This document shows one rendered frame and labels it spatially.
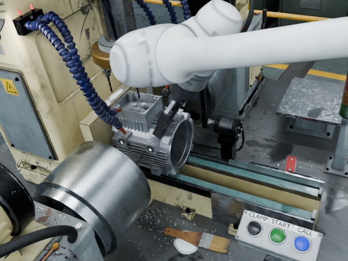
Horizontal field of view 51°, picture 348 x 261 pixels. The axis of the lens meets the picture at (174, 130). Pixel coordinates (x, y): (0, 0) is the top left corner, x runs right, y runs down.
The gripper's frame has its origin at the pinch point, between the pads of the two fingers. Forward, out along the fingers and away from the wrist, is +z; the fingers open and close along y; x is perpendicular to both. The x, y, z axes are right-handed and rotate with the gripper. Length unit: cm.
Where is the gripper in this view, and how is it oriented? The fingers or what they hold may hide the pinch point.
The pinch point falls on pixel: (161, 128)
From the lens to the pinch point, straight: 103.9
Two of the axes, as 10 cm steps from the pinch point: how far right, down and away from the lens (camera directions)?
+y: -4.6, 5.8, -6.7
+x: 8.2, 5.8, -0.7
